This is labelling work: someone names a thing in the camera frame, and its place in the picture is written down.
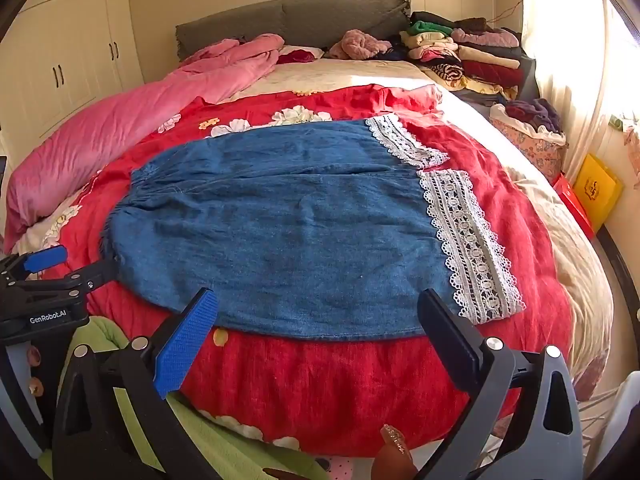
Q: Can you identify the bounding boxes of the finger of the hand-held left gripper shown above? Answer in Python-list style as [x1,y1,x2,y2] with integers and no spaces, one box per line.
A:
[0,246,69,282]
[27,258,119,302]

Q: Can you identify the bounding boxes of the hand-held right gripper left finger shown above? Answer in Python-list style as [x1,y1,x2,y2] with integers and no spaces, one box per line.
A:
[50,287,221,480]

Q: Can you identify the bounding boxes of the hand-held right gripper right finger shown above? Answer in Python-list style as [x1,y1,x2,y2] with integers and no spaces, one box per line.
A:
[417,287,586,480]

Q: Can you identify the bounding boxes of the person's left hand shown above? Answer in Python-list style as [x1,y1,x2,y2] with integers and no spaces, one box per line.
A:
[25,345,51,397]

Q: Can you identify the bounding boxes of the person's right hand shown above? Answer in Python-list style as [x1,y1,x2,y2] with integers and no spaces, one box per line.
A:
[370,424,419,480]

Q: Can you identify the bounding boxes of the person's green robe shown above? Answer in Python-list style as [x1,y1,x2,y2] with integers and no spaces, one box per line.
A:
[65,315,321,480]

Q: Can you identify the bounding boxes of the red floral blanket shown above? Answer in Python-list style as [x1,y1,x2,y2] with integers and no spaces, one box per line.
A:
[10,84,576,458]

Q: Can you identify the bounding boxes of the pink quilt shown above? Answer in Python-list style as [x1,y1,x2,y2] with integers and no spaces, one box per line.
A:
[4,33,286,253]

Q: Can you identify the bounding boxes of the cream bed sheet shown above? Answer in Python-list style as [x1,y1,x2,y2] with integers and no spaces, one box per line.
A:
[220,57,615,401]

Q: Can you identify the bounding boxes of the red box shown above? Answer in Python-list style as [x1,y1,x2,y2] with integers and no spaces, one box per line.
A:
[551,174,596,240]

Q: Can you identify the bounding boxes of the floral fabric basket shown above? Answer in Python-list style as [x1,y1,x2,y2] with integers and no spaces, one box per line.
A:
[489,104,568,183]

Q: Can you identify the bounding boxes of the yellow paper bag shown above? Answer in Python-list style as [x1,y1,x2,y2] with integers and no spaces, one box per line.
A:
[572,154,625,221]

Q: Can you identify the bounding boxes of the cream wardrobe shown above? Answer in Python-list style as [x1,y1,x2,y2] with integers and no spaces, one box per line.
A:
[0,0,146,156]

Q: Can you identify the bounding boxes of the purple clothes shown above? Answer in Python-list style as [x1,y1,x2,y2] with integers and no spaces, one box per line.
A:
[505,98,563,133]

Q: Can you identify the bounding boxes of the pile of folded clothes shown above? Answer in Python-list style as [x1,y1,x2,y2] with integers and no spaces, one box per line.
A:
[400,10,538,106]

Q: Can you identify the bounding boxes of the dark red garment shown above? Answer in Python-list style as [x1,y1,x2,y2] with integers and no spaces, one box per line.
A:
[276,47,316,65]

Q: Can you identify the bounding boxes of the pink fluffy garment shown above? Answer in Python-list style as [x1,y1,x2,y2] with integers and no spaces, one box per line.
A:
[327,29,393,61]

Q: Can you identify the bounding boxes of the white pillow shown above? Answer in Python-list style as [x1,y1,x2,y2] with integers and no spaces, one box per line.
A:
[280,45,326,63]

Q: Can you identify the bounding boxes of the cream curtain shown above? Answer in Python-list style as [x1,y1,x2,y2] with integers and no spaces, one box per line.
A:
[520,0,640,181]

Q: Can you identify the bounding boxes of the grey padded headboard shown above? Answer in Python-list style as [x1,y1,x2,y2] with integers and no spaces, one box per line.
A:
[175,0,412,63]

